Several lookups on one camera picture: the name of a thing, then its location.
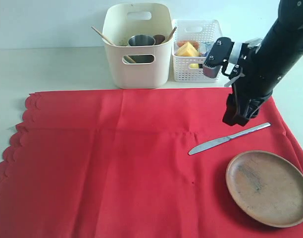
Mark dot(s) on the red scalloped table cloth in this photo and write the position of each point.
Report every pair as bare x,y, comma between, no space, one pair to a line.
115,164

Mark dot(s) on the wooden chopstick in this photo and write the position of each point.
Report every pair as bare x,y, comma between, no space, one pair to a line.
129,59
103,36

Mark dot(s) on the yellow lemon with sticker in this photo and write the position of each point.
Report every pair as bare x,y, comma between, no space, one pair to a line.
194,66

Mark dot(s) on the dark wooden spoon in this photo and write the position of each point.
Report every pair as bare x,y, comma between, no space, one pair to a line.
160,39

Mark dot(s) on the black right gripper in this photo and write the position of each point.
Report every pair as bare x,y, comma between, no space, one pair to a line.
253,83

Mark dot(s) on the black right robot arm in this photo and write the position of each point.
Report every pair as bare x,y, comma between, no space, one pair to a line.
287,33

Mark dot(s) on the white perforated plastic basket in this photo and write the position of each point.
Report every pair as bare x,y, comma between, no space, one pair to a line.
199,30

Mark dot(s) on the stainless steel cup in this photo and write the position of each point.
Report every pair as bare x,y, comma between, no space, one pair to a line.
141,40

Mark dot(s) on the fried chicken nugget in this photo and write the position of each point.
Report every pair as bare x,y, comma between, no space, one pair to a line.
195,44

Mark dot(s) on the round wooden plate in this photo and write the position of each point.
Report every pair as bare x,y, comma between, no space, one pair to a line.
266,187

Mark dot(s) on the blue white milk carton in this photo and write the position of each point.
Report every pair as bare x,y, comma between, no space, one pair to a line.
205,47

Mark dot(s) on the stainless steel table knife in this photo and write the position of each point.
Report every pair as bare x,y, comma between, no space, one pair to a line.
212,143

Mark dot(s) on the cream plastic storage bin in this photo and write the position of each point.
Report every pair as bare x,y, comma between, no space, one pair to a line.
122,21

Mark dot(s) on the yellow cheese wedge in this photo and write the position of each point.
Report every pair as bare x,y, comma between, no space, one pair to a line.
187,50

